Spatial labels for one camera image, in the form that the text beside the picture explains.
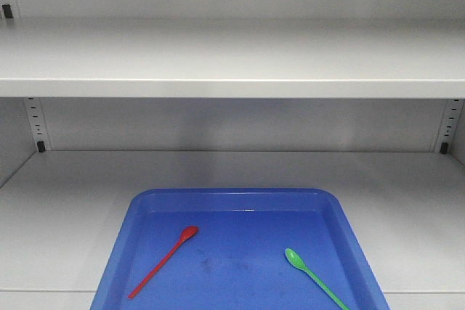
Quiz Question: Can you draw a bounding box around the black shelf support clip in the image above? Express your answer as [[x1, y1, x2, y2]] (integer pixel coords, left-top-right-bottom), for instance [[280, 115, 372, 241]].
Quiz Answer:
[[37, 141, 46, 152]]

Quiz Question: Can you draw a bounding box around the upper black shelf clip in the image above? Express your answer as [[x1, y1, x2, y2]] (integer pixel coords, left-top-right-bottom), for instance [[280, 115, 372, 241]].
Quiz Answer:
[[1, 4, 14, 19]]

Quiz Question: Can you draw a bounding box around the right black shelf clip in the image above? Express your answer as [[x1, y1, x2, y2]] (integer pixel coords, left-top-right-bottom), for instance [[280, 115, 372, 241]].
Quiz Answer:
[[440, 142, 449, 155]]

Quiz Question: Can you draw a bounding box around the grey cabinet shelf board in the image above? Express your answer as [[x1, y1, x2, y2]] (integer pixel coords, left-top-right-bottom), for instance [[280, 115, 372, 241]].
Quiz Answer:
[[1, 18, 464, 99]]

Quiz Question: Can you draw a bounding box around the blue plastic tray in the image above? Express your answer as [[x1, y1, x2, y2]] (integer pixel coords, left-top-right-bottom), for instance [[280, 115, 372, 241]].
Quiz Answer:
[[92, 189, 388, 309]]

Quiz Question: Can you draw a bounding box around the green plastic spoon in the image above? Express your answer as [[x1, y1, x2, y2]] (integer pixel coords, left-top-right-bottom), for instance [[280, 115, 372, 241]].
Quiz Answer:
[[285, 248, 349, 310]]

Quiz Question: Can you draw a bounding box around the red plastic spoon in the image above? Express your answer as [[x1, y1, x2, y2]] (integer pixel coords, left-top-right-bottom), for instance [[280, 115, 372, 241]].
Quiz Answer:
[[127, 226, 199, 299]]

